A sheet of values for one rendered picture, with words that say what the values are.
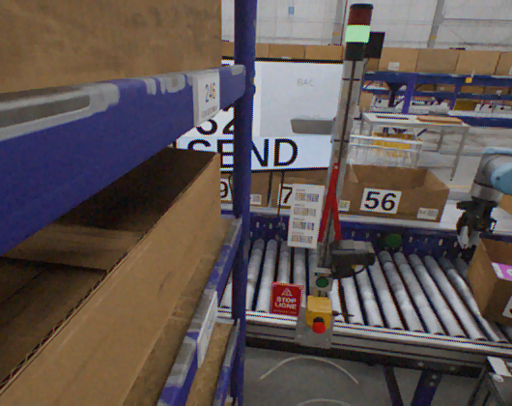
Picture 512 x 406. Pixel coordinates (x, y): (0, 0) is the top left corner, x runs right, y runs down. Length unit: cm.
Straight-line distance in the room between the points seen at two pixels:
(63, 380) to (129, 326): 6
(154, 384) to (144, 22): 24
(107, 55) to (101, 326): 14
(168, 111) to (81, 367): 14
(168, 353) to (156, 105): 20
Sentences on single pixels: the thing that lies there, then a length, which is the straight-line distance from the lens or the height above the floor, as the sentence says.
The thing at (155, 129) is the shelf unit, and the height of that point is 152.
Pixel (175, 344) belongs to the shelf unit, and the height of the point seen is 134.
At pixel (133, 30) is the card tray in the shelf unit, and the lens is 21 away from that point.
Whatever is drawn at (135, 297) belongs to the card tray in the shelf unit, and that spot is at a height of 141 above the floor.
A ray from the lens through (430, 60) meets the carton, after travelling 629.
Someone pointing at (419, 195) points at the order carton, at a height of 101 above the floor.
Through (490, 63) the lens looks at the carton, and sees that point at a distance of 661.
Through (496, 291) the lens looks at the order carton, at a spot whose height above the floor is 87.
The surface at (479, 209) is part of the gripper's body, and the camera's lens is 135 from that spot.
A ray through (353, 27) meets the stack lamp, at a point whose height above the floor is 162.
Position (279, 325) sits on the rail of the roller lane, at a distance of 118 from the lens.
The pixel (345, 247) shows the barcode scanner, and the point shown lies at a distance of 94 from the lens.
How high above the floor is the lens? 156
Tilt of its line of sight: 25 degrees down
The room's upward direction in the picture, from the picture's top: 2 degrees clockwise
